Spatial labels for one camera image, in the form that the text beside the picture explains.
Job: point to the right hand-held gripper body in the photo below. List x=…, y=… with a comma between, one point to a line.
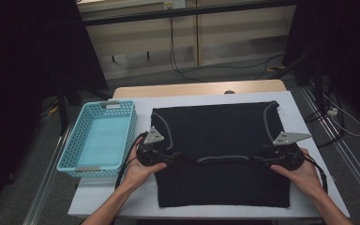
x=289, y=154

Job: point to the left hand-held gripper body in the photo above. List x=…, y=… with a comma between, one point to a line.
x=151, y=153

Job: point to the dark knit vest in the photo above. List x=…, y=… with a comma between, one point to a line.
x=222, y=181

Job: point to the light blue plastic basket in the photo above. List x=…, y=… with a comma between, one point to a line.
x=103, y=140

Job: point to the person's left hand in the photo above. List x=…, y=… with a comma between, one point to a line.
x=137, y=175

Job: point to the person's right hand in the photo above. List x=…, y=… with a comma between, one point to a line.
x=306, y=178

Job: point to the white power plug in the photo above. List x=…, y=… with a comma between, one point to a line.
x=332, y=112

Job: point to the dark round table grommet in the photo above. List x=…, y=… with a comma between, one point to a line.
x=229, y=92

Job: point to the wooden table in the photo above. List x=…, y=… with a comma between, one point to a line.
x=200, y=87

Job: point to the black stand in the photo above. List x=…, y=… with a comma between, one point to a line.
x=318, y=81
x=63, y=106

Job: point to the beige panelled cabinet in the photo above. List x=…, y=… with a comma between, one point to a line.
x=231, y=40

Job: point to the black curtain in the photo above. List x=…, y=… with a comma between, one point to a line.
x=28, y=62
x=340, y=47

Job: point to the black horizontal beam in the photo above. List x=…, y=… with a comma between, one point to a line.
x=184, y=12

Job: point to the aluminium floor rail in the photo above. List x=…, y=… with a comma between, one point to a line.
x=347, y=156
x=48, y=175

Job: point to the white wall socket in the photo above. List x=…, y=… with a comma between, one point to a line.
x=174, y=3

